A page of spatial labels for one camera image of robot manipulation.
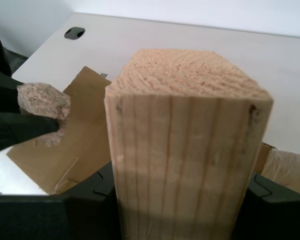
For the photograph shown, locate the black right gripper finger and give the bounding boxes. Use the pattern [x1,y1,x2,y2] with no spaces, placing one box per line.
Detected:
[0,160,123,240]
[230,171,300,240]

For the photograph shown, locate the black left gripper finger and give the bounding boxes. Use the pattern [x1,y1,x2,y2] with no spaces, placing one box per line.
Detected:
[0,66,24,114]
[0,111,60,157]

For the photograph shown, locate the pinkish speckled granite rock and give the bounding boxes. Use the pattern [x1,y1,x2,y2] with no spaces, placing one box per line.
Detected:
[16,82,72,149]

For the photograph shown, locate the light wooden block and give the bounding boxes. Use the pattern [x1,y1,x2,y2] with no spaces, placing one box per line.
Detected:
[103,48,275,240]

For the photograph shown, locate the open brown cardboard box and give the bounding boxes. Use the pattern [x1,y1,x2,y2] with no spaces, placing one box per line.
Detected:
[5,65,300,199]

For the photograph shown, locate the black oval table grommet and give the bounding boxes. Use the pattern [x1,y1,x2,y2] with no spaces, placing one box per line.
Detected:
[64,26,87,41]

